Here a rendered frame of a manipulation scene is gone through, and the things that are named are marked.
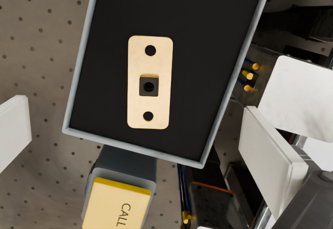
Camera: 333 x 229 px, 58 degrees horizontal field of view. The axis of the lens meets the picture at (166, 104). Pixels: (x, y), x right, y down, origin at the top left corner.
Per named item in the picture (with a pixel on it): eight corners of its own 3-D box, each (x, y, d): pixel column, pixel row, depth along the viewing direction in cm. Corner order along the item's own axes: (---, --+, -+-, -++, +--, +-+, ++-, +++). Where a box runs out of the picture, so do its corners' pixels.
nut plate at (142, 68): (168, 128, 28) (168, 133, 27) (127, 126, 28) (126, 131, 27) (173, 37, 26) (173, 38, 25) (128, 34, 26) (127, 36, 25)
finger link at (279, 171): (291, 163, 11) (310, 164, 12) (244, 105, 18) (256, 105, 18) (277, 228, 12) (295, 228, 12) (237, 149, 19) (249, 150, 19)
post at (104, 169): (152, 112, 76) (142, 236, 34) (123, 104, 76) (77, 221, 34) (160, 84, 74) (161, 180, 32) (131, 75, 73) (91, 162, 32)
